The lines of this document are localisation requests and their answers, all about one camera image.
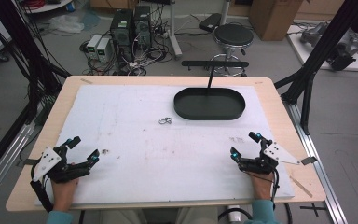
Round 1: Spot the person's right hand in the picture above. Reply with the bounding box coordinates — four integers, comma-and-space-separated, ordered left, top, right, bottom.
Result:
249, 171, 275, 201

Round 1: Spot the white plastic bag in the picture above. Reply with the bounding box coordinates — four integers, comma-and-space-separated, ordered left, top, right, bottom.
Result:
48, 14, 85, 35

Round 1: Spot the round white table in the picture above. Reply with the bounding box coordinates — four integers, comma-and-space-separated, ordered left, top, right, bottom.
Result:
21, 0, 76, 14

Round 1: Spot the black metal frame post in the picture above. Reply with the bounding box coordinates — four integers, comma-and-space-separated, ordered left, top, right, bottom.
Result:
273, 0, 358, 135
0, 0, 73, 125

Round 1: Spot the aluminium rail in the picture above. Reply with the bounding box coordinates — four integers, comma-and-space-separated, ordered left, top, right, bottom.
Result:
0, 121, 37, 210
283, 100, 350, 224

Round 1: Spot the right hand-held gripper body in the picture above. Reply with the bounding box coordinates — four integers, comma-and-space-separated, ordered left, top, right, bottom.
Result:
238, 139, 301, 175

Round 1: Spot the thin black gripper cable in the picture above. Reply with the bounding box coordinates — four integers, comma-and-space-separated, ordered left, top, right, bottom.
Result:
270, 169, 294, 224

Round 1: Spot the grey tape flap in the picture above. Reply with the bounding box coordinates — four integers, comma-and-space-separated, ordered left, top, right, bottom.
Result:
300, 156, 319, 166

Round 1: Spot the grey robot device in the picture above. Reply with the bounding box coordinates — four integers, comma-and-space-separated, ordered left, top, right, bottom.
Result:
299, 21, 358, 72

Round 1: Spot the white cylinder with black hose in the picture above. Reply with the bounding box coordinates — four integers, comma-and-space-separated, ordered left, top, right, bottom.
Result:
217, 204, 254, 224

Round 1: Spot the white floor board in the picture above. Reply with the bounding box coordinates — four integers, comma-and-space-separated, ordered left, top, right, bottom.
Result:
286, 24, 358, 73

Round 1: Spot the person's left hand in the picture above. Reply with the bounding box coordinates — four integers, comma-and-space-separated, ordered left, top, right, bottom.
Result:
50, 177, 79, 213

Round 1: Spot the black jewelry stand with tray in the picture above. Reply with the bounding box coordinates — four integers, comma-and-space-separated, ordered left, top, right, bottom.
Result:
172, 60, 250, 121

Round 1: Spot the cardboard box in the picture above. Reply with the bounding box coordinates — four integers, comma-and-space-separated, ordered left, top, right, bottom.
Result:
249, 0, 304, 42

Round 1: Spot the white foam mat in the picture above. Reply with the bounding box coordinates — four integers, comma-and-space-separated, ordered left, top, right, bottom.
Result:
34, 84, 296, 207

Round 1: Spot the large black computer tower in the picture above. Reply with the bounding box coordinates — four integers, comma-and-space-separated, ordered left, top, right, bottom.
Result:
109, 8, 135, 63

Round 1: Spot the black sleeved gripper cable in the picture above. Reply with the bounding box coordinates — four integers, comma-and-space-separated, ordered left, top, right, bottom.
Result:
30, 163, 54, 214

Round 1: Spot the slim black computer tower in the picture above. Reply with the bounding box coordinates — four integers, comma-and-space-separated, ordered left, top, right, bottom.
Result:
133, 5, 153, 49

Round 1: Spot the black round stool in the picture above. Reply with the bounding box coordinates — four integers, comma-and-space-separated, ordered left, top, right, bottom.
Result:
210, 23, 255, 77

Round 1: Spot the white metal stand leg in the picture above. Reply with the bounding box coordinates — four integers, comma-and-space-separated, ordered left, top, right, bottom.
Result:
167, 0, 184, 61

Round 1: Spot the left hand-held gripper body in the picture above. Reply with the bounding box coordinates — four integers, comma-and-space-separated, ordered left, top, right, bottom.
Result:
32, 144, 92, 184

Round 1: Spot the tangle of floor cables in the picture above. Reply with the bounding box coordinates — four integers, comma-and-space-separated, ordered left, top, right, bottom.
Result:
79, 13, 176, 77

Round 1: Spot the thin wooden stick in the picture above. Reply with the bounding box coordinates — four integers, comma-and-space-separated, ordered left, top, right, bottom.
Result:
288, 175, 314, 199

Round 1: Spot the white bench power supply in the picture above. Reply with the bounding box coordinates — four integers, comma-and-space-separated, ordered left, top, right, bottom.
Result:
96, 37, 112, 63
86, 34, 103, 60

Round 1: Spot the black power adapter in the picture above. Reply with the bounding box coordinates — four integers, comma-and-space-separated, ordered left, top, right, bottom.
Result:
198, 12, 222, 34

